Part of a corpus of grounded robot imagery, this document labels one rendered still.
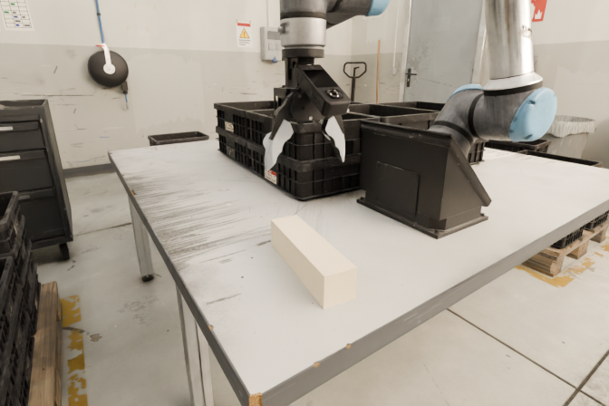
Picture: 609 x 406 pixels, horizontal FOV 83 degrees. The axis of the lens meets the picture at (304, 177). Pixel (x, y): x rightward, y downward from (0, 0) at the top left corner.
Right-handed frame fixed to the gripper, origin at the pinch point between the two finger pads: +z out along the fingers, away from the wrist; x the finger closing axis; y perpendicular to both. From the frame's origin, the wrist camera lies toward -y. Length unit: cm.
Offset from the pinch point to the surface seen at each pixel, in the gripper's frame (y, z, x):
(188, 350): 35, 61, 22
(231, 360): -15.7, 20.0, 19.0
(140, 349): 76, 90, 38
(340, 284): -12.0, 16.2, 0.1
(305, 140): 32.4, 1.6, -15.1
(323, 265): -9.0, 14.0, 1.5
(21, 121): 167, 8, 81
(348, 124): 32.4, -1.8, -29.0
